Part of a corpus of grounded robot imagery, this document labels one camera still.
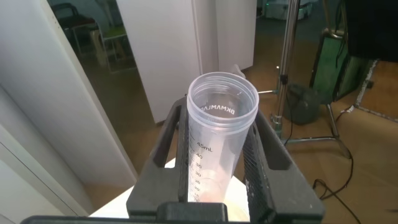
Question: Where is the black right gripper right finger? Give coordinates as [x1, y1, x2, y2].
[242, 109, 326, 224]

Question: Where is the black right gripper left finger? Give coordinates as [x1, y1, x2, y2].
[126, 96, 190, 219]

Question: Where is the clear graduated plastic test tube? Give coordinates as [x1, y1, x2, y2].
[186, 72, 260, 203]

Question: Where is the dark sandbag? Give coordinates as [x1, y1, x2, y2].
[283, 83, 322, 126]

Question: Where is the white partition foot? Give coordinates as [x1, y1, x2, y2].
[229, 63, 247, 79]

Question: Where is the green bag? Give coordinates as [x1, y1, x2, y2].
[309, 27, 379, 105]

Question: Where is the metal tripod stand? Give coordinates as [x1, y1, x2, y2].
[257, 0, 352, 159]

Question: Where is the black office chair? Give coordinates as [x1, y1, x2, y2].
[51, 2, 100, 57]

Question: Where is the black panel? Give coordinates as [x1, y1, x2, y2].
[341, 0, 398, 62]

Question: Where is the black floor cable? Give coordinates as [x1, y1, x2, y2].
[312, 102, 363, 224]

